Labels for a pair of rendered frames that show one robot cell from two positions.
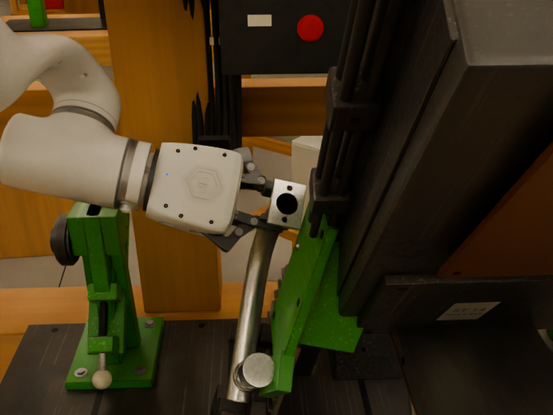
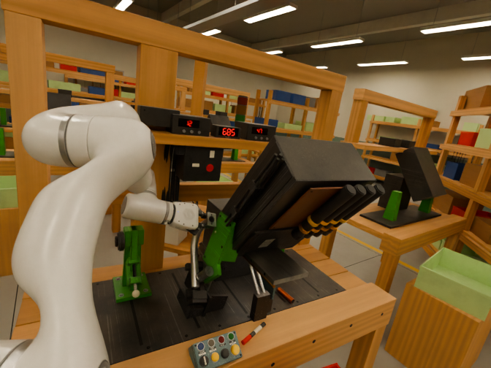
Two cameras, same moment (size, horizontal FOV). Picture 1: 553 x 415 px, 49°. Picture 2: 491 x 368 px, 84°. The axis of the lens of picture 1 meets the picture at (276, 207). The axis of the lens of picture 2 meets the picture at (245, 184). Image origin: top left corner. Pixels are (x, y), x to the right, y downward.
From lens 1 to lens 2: 48 cm
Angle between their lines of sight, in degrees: 31
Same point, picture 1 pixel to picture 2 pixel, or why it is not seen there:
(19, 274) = not seen: outside the picture
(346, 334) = (233, 255)
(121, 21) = not seen: hidden behind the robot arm
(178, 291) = (147, 261)
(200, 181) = (188, 213)
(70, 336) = (106, 285)
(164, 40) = (155, 169)
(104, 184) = (161, 215)
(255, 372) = (208, 271)
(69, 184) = (150, 215)
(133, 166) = (169, 209)
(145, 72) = not seen: hidden behind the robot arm
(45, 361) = (100, 295)
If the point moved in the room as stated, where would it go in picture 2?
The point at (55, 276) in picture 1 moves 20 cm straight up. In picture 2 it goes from (12, 285) to (11, 264)
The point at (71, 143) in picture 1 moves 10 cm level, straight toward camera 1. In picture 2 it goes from (150, 202) to (166, 212)
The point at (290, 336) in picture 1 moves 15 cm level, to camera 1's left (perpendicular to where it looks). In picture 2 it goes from (220, 258) to (179, 263)
